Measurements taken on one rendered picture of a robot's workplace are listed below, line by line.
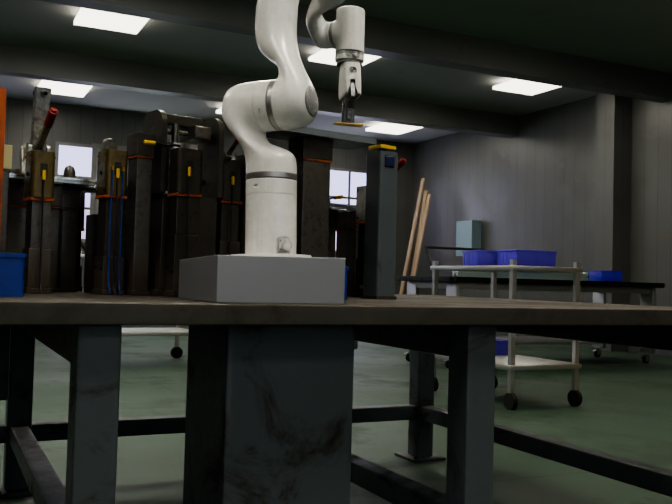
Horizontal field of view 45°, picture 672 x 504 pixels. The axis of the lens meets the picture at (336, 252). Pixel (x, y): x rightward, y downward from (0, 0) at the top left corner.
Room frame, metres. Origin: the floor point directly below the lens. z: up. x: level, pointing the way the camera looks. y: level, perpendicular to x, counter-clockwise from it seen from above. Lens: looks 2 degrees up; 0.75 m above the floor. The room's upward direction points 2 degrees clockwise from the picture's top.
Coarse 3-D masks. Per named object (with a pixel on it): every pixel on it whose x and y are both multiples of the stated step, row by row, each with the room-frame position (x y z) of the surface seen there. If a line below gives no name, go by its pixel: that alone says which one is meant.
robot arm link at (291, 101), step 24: (264, 0) 1.90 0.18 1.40; (288, 0) 1.90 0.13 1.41; (264, 24) 1.89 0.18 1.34; (288, 24) 1.90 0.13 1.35; (264, 48) 1.90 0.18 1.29; (288, 48) 1.88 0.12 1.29; (288, 72) 1.85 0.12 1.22; (288, 96) 1.84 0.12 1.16; (312, 96) 1.87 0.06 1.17; (288, 120) 1.86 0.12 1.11; (312, 120) 1.89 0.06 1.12
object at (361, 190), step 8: (360, 192) 2.65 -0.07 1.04; (360, 200) 2.65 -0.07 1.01; (360, 208) 2.65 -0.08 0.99; (360, 216) 2.65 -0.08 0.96; (360, 224) 2.66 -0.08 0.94; (360, 232) 2.66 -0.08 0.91; (360, 240) 2.66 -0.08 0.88; (360, 248) 2.65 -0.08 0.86; (360, 256) 2.65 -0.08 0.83; (360, 264) 2.64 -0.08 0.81; (360, 272) 2.65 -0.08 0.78; (360, 280) 2.64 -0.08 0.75; (360, 288) 2.64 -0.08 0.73; (360, 296) 2.64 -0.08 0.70
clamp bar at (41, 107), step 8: (40, 88) 2.03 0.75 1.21; (48, 88) 2.04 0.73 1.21; (40, 96) 2.03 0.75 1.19; (48, 96) 2.04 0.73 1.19; (40, 104) 2.03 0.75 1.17; (48, 104) 2.04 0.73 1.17; (32, 112) 2.04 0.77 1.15; (40, 112) 2.04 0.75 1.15; (32, 120) 2.04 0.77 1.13; (40, 120) 2.04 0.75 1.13; (32, 128) 2.04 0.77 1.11; (40, 128) 2.04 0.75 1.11; (32, 136) 2.04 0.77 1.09; (32, 144) 2.04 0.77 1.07
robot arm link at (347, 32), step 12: (336, 12) 2.36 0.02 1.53; (348, 12) 2.32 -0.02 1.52; (360, 12) 2.33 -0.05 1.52; (336, 24) 2.34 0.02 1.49; (348, 24) 2.32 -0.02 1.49; (360, 24) 2.33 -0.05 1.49; (336, 36) 2.34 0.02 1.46; (348, 36) 2.32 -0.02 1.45; (360, 36) 2.33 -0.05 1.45; (336, 48) 2.35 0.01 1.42; (348, 48) 2.32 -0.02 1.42; (360, 48) 2.34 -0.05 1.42
